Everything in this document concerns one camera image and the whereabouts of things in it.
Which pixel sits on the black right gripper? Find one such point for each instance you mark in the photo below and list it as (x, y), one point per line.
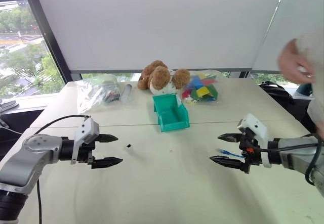
(250, 153)

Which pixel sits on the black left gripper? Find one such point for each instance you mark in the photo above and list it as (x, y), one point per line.
(84, 153)

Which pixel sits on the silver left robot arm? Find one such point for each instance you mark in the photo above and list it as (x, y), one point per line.
(24, 162)

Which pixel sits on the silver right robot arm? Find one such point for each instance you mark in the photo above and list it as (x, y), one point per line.
(296, 152)

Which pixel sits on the person's bare hand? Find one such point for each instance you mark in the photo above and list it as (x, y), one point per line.
(293, 62)

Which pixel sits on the clear bag of dark parts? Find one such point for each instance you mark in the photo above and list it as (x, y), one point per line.
(101, 92)

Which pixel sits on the clear plastic tube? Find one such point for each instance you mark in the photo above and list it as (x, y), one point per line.
(126, 92)

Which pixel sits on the green plastic bin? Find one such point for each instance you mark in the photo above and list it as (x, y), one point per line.
(172, 114)

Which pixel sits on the clear bag of coloured blocks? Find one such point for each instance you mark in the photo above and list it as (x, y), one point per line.
(201, 88)

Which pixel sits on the black backpack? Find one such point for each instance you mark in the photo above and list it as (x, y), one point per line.
(277, 93)

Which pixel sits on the brown and white plush toy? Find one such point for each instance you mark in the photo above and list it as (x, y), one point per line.
(159, 78)

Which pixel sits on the black side desk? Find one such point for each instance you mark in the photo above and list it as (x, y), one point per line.
(17, 123)

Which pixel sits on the teal object behind table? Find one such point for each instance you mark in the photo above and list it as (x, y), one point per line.
(305, 89)

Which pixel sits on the person's white clothing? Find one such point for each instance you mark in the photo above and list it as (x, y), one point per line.
(315, 52)

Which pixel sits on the white roller blind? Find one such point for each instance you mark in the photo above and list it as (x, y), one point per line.
(157, 24)

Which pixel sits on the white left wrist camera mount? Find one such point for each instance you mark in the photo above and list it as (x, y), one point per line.
(87, 130)

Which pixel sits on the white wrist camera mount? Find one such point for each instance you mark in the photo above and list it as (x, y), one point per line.
(87, 130)
(257, 128)

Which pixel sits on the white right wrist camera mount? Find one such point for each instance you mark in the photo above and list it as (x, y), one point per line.
(257, 128)

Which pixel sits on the black window frame post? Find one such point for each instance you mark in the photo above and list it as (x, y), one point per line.
(44, 32)

